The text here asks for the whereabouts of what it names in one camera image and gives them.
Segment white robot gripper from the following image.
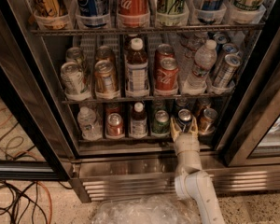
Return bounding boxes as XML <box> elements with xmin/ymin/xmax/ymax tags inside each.
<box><xmin>170</xmin><ymin>117</ymin><xmax>200</xmax><ymax>155</ymax></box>

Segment blue pepsi can front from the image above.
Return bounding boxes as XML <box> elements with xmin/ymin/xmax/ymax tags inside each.
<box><xmin>177</xmin><ymin>108</ymin><xmax>192</xmax><ymax>133</ymax></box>

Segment blue pepsi can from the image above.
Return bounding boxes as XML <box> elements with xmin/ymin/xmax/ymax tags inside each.
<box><xmin>177</xmin><ymin>108</ymin><xmax>192</xmax><ymax>133</ymax></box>
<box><xmin>173</xmin><ymin>98</ymin><xmax>189</xmax><ymax>115</ymax></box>

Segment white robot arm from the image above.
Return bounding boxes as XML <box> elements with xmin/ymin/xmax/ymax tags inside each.
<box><xmin>170</xmin><ymin>117</ymin><xmax>225</xmax><ymax>224</ymax></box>

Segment brown gold can front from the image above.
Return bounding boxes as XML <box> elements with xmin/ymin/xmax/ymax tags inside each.
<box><xmin>198</xmin><ymin>108</ymin><xmax>217</xmax><ymax>135</ymax></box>

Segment green soda can front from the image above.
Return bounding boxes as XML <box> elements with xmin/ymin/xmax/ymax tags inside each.
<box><xmin>152</xmin><ymin>110</ymin><xmax>170</xmax><ymax>137</ymax></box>

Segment blue pepsi can rear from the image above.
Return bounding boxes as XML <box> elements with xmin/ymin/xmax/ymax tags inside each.
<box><xmin>173</xmin><ymin>98</ymin><xmax>189</xmax><ymax>115</ymax></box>

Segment water bottle middle shelf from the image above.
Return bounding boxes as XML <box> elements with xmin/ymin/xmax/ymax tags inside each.
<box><xmin>186</xmin><ymin>39</ymin><xmax>217</xmax><ymax>94</ymax></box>

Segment water bottle shelf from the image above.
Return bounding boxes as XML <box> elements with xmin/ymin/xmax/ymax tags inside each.
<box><xmin>77</xmin><ymin>106</ymin><xmax>102</xmax><ymax>141</ymax></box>
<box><xmin>186</xmin><ymin>39</ymin><xmax>217</xmax><ymax>94</ymax></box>

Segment tea bottle bottom shelf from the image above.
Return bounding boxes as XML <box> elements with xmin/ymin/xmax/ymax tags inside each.
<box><xmin>130</xmin><ymin>102</ymin><xmax>147</xmax><ymax>138</ymax></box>

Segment tea bottle shelf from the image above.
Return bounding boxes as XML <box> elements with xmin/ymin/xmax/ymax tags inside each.
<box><xmin>125</xmin><ymin>38</ymin><xmax>149</xmax><ymax>97</ymax></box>
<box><xmin>130</xmin><ymin>102</ymin><xmax>147</xmax><ymax>138</ymax></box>

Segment red coca-cola can front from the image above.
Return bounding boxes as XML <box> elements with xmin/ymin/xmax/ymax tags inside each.
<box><xmin>155</xmin><ymin>57</ymin><xmax>178</xmax><ymax>96</ymax></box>

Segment red can bottom shelf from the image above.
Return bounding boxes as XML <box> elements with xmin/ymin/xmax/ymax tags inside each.
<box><xmin>106</xmin><ymin>113</ymin><xmax>124</xmax><ymax>138</ymax></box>

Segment right glass fridge door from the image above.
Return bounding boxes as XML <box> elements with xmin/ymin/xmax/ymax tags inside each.
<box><xmin>225</xmin><ymin>62</ymin><xmax>280</xmax><ymax>167</ymax></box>

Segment glass fridge door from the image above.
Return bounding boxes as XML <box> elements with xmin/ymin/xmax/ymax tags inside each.
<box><xmin>225</xmin><ymin>62</ymin><xmax>280</xmax><ymax>167</ymax></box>
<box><xmin>0</xmin><ymin>49</ymin><xmax>71</xmax><ymax>181</ymax></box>

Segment tea bottle middle shelf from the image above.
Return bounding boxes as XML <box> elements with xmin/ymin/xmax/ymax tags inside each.
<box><xmin>125</xmin><ymin>38</ymin><xmax>149</xmax><ymax>97</ymax></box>

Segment silver slim can front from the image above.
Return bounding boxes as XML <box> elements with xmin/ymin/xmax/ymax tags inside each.
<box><xmin>213</xmin><ymin>54</ymin><xmax>242</xmax><ymax>88</ymax></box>

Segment orange can middle shelf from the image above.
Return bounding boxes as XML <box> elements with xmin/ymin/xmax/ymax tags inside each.
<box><xmin>94</xmin><ymin>60</ymin><xmax>119</xmax><ymax>99</ymax></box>

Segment water bottle bottom shelf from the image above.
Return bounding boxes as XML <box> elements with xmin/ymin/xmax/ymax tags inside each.
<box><xmin>77</xmin><ymin>106</ymin><xmax>102</xmax><ymax>141</ymax></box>

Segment stainless steel fridge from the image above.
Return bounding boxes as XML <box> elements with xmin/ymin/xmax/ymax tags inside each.
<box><xmin>0</xmin><ymin>0</ymin><xmax>280</xmax><ymax>203</ymax></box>

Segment silver white can middle shelf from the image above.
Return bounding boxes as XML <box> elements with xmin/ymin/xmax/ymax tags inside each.
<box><xmin>61</xmin><ymin>62</ymin><xmax>91</xmax><ymax>101</ymax></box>

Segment coca-cola can top shelf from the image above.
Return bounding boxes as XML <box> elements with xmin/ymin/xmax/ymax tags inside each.
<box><xmin>119</xmin><ymin>0</ymin><xmax>148</xmax><ymax>28</ymax></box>

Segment red bull can top shelf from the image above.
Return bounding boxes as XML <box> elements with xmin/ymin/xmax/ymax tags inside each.
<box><xmin>194</xmin><ymin>0</ymin><xmax>226</xmax><ymax>24</ymax></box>

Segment white green can top shelf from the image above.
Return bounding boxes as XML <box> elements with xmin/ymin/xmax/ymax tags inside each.
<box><xmin>232</xmin><ymin>0</ymin><xmax>264</xmax><ymax>24</ymax></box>

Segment pepsi can top shelf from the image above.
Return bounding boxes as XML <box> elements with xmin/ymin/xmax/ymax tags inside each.
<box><xmin>77</xmin><ymin>0</ymin><xmax>109</xmax><ymax>27</ymax></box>

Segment left glass fridge door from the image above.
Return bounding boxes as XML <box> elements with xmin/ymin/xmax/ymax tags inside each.
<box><xmin>0</xmin><ymin>49</ymin><xmax>71</xmax><ymax>181</ymax></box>

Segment yellow can top shelf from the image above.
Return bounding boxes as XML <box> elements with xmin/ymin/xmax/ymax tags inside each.
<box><xmin>33</xmin><ymin>0</ymin><xmax>68</xmax><ymax>30</ymax></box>

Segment clear plastic bag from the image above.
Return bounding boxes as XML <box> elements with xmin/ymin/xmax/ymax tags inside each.
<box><xmin>91</xmin><ymin>195</ymin><xmax>202</xmax><ymax>224</ymax></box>

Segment black orange floor cables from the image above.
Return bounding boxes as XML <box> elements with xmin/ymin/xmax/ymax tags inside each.
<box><xmin>0</xmin><ymin>179</ymin><xmax>73</xmax><ymax>224</ymax></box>

